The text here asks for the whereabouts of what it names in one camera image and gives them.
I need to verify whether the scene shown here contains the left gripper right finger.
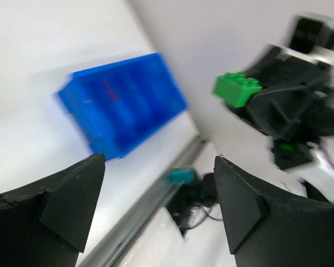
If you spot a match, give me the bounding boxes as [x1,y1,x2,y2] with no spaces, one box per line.
[214,156,334,267]

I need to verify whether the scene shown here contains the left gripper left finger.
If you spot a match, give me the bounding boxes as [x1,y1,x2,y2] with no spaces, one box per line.
[0,154,105,267]

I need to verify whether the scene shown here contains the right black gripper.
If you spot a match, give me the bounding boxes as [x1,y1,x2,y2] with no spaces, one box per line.
[225,45,334,170]

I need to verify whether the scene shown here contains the green teal lego stack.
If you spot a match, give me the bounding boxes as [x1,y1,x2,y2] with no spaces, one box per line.
[212,72,262,108]

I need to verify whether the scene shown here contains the red yellow lego brick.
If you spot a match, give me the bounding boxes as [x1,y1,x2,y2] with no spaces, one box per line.
[102,81,119,103]

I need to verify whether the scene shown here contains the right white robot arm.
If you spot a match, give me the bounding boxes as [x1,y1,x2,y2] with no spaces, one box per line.
[213,45,334,203]

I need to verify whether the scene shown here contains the red teal lego stack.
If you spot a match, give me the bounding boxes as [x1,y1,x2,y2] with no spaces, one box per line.
[168,167,195,184]

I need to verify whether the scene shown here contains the blue plastic sorting bin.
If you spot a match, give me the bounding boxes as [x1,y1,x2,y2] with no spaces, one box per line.
[57,53,188,160]

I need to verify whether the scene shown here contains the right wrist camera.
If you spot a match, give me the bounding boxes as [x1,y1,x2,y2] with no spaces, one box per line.
[285,13,334,55]

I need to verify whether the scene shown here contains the aluminium rail frame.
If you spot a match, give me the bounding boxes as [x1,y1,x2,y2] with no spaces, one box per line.
[77,136,210,266]

